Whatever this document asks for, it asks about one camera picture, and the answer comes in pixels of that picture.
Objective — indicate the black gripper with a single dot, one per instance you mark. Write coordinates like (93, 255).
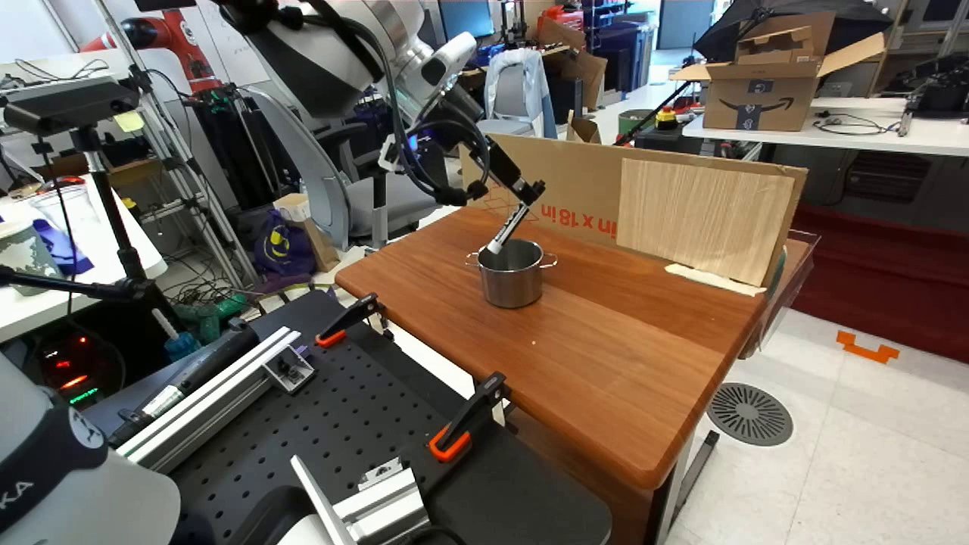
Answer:
(503, 163)

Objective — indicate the black and white marker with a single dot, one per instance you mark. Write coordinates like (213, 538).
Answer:
(507, 227)

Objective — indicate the stainless steel pot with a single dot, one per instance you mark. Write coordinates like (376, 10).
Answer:
(511, 285)

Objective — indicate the brown cardboard sheet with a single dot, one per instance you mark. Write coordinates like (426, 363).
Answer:
(577, 187)

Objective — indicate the light blue plastic chair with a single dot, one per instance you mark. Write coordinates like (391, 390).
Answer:
(518, 93)

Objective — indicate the grey office chair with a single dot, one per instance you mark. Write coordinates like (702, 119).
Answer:
(405, 214)

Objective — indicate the yellow red emergency stop button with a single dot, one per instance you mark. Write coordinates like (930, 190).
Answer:
(667, 116)

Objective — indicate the light wooden panel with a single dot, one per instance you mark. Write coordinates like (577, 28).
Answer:
(697, 217)

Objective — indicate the black computer monitor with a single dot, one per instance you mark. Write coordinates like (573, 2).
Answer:
(471, 18)

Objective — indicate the open Amazon cardboard box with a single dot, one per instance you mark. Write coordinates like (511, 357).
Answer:
(758, 96)

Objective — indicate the purple bag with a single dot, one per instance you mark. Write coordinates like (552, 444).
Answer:
(277, 246)

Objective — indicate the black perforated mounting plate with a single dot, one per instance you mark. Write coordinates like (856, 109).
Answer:
(344, 414)

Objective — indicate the grey metal table leg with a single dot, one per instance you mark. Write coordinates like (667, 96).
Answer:
(697, 471)

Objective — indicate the red machine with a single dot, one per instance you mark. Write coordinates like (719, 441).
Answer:
(178, 41)

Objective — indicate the white table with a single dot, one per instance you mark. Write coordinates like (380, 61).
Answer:
(910, 138)

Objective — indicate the yellow sticky note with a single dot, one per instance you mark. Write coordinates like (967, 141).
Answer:
(128, 121)

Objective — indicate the black tripod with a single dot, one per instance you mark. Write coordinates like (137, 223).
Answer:
(123, 227)

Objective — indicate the black bag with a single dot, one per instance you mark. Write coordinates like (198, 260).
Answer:
(939, 93)

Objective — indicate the white desk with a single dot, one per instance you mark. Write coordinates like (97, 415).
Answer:
(93, 217)

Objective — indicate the blue cloth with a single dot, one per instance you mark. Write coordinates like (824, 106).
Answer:
(61, 246)

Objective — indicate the black control box with lights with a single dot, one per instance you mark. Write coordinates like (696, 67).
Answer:
(76, 363)

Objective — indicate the aluminium extrusion rail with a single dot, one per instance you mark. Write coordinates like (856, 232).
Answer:
(215, 389)
(380, 500)

